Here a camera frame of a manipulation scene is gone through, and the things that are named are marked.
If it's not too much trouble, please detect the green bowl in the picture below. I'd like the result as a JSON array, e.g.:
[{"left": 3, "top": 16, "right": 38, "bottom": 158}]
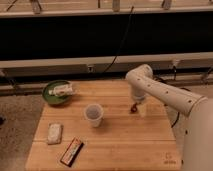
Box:
[{"left": 42, "top": 80, "right": 75, "bottom": 105}]

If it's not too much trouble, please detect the brown candy bar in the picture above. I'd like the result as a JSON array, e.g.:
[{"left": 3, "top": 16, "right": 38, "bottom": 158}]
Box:
[{"left": 60, "top": 138, "right": 84, "bottom": 167}]

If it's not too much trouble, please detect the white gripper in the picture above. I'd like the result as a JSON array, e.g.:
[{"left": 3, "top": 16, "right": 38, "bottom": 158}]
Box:
[{"left": 132, "top": 95, "right": 147, "bottom": 117}]

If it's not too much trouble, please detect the white wrapped packet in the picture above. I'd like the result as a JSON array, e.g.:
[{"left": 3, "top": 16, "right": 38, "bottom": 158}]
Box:
[{"left": 47, "top": 123, "right": 63, "bottom": 145}]

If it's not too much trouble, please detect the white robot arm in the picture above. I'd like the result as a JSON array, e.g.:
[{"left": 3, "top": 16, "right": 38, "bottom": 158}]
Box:
[{"left": 125, "top": 64, "right": 213, "bottom": 171}]

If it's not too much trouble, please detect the black cable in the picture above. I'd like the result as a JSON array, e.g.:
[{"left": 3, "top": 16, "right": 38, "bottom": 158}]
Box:
[{"left": 101, "top": 5, "right": 135, "bottom": 74}]

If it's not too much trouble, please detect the translucent ceramic cup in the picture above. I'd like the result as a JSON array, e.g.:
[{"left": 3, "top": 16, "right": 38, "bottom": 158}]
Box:
[{"left": 84, "top": 103, "right": 104, "bottom": 127}]

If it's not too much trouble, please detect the white bottle in bowl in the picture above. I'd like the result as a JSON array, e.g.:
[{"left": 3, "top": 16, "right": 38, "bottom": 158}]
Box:
[{"left": 48, "top": 84, "right": 73, "bottom": 97}]

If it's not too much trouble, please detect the red pepper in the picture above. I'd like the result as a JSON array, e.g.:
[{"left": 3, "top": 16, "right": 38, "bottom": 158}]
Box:
[{"left": 130, "top": 103, "right": 138, "bottom": 113}]

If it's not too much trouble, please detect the wooden cutting board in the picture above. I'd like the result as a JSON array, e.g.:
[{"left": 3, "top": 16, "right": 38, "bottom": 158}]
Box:
[{"left": 26, "top": 80, "right": 181, "bottom": 171}]

